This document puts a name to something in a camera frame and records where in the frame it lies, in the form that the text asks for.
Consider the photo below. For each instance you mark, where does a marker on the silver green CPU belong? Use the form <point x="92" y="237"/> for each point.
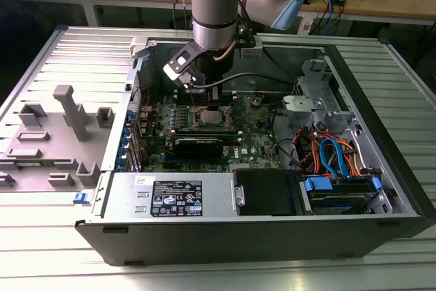
<point x="208" y="120"/>

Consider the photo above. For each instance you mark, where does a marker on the CPU socket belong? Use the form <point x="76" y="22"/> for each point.
<point x="227" y="115"/>

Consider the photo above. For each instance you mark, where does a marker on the silver coin cell battery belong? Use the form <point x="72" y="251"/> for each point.
<point x="256" y="101"/>

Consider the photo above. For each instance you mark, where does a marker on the green motherboard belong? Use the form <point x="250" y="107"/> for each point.
<point x="253" y="131"/>

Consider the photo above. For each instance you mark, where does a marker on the grey case latch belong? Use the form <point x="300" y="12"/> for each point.
<point x="138" y="45"/>

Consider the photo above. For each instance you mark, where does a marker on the black graphics card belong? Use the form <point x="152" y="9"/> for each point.
<point x="197" y="149"/>

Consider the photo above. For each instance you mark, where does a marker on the blue card retention clip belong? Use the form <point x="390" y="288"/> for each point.
<point x="124" y="137"/>
<point x="120" y="163"/>
<point x="129" y="118"/>

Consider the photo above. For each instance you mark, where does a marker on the silver metal drive cage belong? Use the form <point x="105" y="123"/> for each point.
<point x="313" y="107"/>

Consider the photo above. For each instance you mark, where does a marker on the black drive bay box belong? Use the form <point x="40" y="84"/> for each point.
<point x="262" y="192"/>

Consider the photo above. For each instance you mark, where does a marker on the small black adapter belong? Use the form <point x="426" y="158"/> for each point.
<point x="339" y="0"/>

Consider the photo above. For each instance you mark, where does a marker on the blue disk carrier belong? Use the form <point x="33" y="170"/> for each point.
<point x="318" y="183"/>

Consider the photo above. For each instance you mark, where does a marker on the silver power supply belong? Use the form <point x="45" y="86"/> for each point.
<point x="126" y="199"/>

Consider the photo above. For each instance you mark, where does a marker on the black silver PC case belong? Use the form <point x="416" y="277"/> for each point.
<point x="238" y="243"/>

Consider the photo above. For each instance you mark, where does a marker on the hard disk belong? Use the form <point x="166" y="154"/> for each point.
<point x="334" y="204"/>

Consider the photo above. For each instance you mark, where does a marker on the grey parts rack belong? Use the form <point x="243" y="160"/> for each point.
<point x="54" y="154"/>

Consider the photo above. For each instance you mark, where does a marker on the blue plastic latch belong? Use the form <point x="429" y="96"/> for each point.
<point x="81" y="198"/>

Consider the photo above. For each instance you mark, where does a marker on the green RAM stick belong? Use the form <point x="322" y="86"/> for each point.
<point x="34" y="163"/>

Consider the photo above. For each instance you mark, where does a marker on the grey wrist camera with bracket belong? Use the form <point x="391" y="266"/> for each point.
<point x="251" y="51"/>

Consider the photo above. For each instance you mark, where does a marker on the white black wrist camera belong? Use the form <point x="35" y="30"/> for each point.
<point x="180" y="61"/>

